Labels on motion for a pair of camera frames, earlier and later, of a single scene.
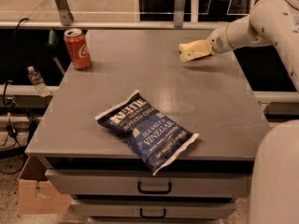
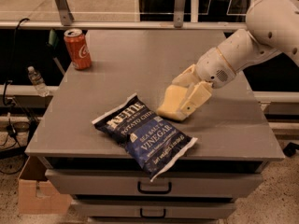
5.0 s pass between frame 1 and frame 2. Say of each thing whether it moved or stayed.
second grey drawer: stayed
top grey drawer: stayed
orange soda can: stayed
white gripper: moved
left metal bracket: stayed
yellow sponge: moved
